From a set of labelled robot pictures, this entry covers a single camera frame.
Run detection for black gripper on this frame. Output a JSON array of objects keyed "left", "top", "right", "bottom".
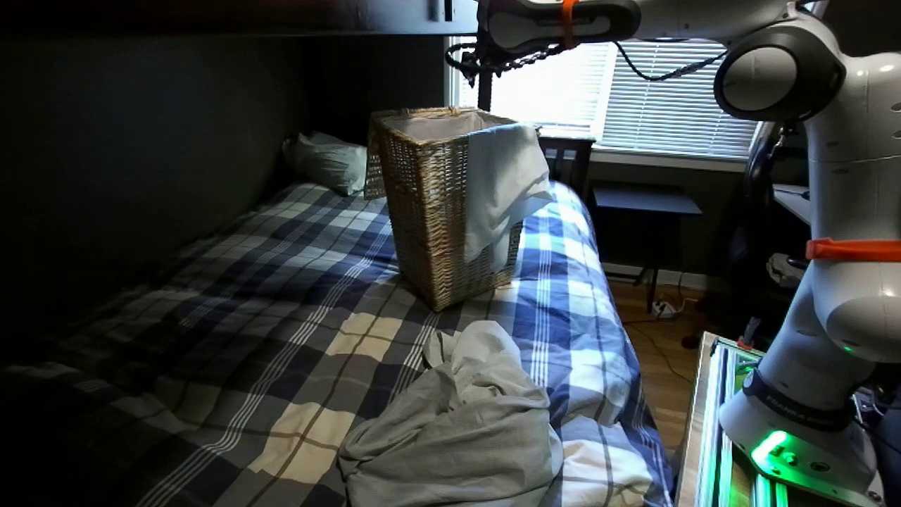
[{"left": 449, "top": 34, "right": 517, "bottom": 80}]

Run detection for white cloth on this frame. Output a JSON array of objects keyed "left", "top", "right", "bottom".
[{"left": 457, "top": 121, "right": 557, "bottom": 273}]

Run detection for wicker laundry basket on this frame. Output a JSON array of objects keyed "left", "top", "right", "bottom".
[{"left": 367, "top": 104, "right": 529, "bottom": 313}]

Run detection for crumpled grey cloth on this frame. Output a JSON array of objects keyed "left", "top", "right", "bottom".
[{"left": 339, "top": 318, "right": 567, "bottom": 507}]

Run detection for small grey-white pillow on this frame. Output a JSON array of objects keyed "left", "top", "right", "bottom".
[{"left": 280, "top": 131, "right": 372, "bottom": 199}]

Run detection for white window blinds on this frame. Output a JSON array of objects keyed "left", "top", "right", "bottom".
[{"left": 455, "top": 38, "right": 766, "bottom": 165}]

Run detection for small dark side table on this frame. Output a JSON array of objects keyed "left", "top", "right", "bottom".
[{"left": 591, "top": 182, "right": 708, "bottom": 290}]

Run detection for small white floor item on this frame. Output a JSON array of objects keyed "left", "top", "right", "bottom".
[{"left": 649, "top": 297, "right": 685, "bottom": 321}]

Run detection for white shelf board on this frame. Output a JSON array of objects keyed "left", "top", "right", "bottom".
[{"left": 770, "top": 182, "right": 814, "bottom": 234}]

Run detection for blue plaid bedspread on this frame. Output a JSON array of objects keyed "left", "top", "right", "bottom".
[{"left": 0, "top": 179, "right": 677, "bottom": 507}]

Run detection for metal robot mounting platform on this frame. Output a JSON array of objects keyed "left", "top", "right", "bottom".
[{"left": 673, "top": 331, "right": 891, "bottom": 507}]

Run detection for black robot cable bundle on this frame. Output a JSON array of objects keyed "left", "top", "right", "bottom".
[{"left": 446, "top": 34, "right": 731, "bottom": 87}]

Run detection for dark bunk bed frame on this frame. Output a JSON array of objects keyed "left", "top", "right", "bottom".
[{"left": 0, "top": 0, "right": 500, "bottom": 113}]

